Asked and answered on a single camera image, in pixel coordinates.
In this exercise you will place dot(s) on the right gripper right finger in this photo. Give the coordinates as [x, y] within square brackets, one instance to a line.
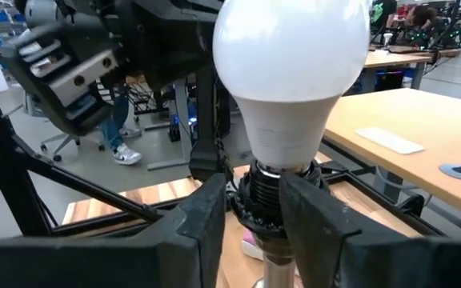
[374, 264]

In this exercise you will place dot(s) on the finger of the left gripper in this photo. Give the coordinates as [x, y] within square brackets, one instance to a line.
[174, 44]

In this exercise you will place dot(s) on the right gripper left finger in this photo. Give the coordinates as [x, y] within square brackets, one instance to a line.
[94, 264]

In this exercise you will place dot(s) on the white lightbulb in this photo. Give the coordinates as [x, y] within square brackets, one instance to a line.
[290, 60]

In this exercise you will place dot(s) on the silver metal table lamp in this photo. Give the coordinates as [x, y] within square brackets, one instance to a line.
[262, 200]

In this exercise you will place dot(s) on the grey office chair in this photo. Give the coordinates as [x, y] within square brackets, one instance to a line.
[66, 142]

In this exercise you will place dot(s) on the person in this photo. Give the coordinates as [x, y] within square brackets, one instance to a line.
[382, 12]
[114, 124]
[420, 20]

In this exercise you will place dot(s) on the pink white stapler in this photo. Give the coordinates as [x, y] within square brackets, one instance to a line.
[251, 246]

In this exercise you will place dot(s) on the white rectangular tray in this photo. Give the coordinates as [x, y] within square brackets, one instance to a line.
[390, 140]

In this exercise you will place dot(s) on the grey desk grommet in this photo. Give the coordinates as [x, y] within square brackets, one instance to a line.
[459, 172]

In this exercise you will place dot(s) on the orange wooden desk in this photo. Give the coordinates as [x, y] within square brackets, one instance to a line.
[414, 120]

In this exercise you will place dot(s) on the black computer case blue light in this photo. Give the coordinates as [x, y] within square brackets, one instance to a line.
[388, 80]

